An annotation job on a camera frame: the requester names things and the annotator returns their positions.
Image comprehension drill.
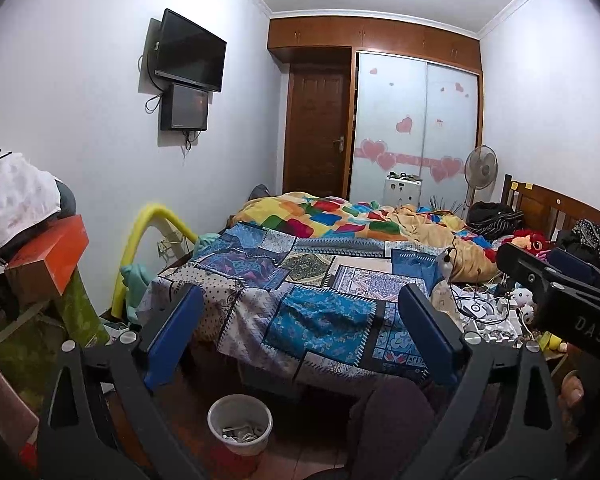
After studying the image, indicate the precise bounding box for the white plastic trash bin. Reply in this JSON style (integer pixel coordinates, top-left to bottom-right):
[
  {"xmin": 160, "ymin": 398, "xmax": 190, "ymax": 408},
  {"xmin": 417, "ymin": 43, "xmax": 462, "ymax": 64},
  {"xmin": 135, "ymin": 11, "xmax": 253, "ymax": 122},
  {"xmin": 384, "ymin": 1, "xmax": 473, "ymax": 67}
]
[{"xmin": 207, "ymin": 394, "xmax": 273, "ymax": 457}]

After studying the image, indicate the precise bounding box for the right hand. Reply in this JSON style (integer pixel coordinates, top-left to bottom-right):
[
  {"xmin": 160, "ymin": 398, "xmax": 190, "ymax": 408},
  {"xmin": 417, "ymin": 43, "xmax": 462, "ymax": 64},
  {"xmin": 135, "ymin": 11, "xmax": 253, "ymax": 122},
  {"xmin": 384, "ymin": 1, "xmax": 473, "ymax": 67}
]
[{"xmin": 557, "ymin": 370, "xmax": 584, "ymax": 434}]

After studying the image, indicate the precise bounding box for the red plush toy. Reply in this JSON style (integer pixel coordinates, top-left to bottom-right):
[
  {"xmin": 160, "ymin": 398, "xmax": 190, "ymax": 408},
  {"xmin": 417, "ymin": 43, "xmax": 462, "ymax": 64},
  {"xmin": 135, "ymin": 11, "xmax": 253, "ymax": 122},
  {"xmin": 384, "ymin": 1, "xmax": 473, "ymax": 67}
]
[{"xmin": 501, "ymin": 229, "xmax": 555, "ymax": 260}]

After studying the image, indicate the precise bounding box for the wooden bed headboard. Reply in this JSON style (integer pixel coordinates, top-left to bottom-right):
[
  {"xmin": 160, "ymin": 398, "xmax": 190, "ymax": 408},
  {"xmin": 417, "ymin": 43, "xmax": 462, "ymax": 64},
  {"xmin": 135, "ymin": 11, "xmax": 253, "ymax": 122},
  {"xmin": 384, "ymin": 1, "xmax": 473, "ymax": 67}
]
[{"xmin": 501, "ymin": 174, "xmax": 600, "ymax": 238}]

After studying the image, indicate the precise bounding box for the black clothes pile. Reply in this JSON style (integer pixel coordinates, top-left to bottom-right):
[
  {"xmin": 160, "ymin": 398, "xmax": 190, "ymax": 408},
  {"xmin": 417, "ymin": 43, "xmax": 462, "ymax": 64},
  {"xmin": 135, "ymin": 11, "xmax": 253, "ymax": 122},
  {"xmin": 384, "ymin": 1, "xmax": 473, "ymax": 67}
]
[{"xmin": 466, "ymin": 202, "xmax": 524, "ymax": 240}]

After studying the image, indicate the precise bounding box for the tan crumpled blanket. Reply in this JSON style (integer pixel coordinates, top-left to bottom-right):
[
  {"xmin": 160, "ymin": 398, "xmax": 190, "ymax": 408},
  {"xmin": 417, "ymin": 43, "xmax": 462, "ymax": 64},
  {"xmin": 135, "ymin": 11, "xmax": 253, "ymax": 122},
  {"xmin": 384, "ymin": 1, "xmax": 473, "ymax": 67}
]
[{"xmin": 388, "ymin": 205, "xmax": 498, "ymax": 284}]

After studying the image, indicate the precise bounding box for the white standing fan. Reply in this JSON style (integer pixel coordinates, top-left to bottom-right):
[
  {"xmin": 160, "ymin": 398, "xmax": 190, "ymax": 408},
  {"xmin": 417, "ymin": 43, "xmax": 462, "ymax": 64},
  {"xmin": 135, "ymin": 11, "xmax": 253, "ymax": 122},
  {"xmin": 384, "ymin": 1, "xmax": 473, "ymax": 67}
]
[{"xmin": 462, "ymin": 144, "xmax": 498, "ymax": 217}]

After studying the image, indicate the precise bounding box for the green patterned bag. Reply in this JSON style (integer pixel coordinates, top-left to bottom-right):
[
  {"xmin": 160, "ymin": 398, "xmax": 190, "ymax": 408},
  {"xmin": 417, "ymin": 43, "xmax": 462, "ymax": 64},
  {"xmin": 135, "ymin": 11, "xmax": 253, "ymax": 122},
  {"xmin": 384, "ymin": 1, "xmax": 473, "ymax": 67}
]
[{"xmin": 0, "ymin": 271, "xmax": 109, "ymax": 413}]

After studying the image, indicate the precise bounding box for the blue patchwork bedspread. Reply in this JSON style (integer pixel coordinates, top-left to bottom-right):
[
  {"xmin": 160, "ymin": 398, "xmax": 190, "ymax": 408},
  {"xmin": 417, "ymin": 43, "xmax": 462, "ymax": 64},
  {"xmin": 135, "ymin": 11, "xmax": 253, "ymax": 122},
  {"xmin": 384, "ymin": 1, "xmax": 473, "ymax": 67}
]
[{"xmin": 140, "ymin": 223, "xmax": 442, "ymax": 391}]

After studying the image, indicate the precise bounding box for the orange cardboard box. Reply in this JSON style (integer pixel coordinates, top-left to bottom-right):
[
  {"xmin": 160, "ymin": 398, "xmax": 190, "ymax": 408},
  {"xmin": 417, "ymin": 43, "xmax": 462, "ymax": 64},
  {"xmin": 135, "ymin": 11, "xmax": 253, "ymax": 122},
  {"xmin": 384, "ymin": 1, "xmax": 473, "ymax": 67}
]
[{"xmin": 5, "ymin": 214, "xmax": 88, "ymax": 304}]

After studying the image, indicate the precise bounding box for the white box with stickers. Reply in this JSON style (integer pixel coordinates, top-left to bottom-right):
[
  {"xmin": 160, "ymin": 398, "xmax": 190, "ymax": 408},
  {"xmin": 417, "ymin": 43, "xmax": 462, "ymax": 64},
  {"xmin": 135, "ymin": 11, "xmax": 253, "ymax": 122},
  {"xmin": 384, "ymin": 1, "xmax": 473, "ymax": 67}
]
[{"xmin": 382, "ymin": 171, "xmax": 422, "ymax": 207}]

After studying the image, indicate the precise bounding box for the colourful checkered blanket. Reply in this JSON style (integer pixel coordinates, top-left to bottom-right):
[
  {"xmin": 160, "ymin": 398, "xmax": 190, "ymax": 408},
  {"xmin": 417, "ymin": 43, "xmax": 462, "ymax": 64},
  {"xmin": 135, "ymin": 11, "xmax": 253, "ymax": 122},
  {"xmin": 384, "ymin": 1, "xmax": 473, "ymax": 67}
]
[{"xmin": 230, "ymin": 192, "xmax": 476, "ymax": 247}]

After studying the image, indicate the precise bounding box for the white cloth pile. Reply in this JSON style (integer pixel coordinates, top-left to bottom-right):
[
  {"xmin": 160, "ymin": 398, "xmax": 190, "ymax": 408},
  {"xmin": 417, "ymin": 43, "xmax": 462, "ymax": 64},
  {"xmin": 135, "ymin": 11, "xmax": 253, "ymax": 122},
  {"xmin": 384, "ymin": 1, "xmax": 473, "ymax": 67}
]
[{"xmin": 0, "ymin": 150, "xmax": 60, "ymax": 249}]

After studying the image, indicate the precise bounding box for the sliding wardrobe with hearts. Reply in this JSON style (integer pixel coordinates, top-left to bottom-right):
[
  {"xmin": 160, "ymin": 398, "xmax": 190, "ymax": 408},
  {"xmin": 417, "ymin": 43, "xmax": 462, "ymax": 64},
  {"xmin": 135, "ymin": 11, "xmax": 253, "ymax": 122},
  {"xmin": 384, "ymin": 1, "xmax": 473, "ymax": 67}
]
[{"xmin": 268, "ymin": 14, "xmax": 482, "ymax": 200}]

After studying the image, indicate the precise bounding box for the brown wooden door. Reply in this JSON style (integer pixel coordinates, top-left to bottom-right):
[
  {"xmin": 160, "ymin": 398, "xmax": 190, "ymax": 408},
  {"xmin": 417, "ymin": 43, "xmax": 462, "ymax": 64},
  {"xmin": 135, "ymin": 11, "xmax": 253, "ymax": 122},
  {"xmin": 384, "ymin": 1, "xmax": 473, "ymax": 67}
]
[{"xmin": 283, "ymin": 64, "xmax": 350, "ymax": 197}]

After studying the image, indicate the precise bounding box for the yellow foam bed rail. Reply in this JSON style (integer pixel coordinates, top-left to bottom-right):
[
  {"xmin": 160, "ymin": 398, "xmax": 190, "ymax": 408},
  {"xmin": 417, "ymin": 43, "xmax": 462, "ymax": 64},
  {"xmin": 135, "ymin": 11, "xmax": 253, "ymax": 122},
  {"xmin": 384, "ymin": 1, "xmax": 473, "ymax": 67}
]
[{"xmin": 110, "ymin": 203, "xmax": 199, "ymax": 318}]

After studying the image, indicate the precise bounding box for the small black wall monitor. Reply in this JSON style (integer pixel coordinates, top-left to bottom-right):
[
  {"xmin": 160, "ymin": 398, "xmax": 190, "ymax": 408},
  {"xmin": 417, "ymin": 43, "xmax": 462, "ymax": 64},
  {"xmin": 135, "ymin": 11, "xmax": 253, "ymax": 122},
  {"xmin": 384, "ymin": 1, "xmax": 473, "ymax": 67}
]
[{"xmin": 160, "ymin": 84, "xmax": 209, "ymax": 132}]

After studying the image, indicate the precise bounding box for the wall mounted black television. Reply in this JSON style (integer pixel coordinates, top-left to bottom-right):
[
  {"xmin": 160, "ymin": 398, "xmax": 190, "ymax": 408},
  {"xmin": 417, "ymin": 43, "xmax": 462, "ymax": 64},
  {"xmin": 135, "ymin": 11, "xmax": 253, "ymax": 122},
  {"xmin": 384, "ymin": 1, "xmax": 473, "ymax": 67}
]
[{"xmin": 148, "ymin": 9, "xmax": 227, "ymax": 92}]

